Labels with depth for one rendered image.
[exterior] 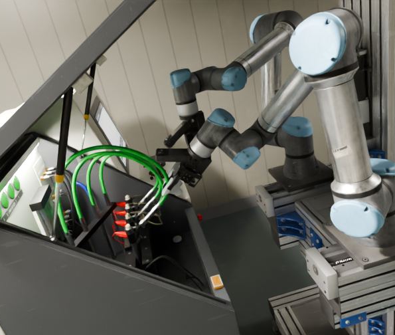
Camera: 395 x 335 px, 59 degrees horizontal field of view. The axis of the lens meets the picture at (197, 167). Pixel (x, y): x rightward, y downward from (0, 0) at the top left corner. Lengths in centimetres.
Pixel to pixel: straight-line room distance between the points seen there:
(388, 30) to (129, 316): 105
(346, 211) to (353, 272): 27
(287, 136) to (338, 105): 64
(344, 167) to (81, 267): 67
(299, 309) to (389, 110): 124
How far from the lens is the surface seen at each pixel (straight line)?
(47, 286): 97
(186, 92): 121
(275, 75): 152
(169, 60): 286
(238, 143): 103
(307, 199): 154
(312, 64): 81
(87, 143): 152
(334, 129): 86
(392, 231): 112
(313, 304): 212
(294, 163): 149
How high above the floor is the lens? 172
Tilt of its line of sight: 23 degrees down
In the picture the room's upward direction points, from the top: 13 degrees counter-clockwise
